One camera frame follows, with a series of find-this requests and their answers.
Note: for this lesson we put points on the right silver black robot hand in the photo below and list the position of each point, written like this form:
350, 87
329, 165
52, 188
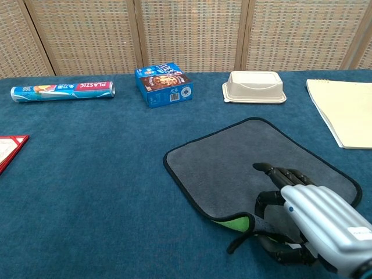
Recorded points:
319, 209

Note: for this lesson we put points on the grey and green cloth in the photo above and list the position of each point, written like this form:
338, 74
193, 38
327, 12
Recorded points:
226, 157

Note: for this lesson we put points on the pale yellow notepad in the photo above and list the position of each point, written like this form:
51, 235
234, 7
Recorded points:
346, 110

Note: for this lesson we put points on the beige lidded food container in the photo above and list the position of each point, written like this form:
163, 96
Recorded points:
254, 87

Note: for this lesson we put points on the blue cookie box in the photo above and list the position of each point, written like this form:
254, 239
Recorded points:
165, 87

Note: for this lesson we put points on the woven bamboo folding screen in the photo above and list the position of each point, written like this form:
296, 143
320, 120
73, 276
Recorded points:
189, 32

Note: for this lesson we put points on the blue table mat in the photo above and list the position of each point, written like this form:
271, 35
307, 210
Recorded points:
101, 174

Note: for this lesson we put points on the plastic wrap roll box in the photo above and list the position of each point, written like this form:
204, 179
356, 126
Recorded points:
64, 91

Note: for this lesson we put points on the red certificate folder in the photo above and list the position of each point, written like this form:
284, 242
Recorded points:
8, 148

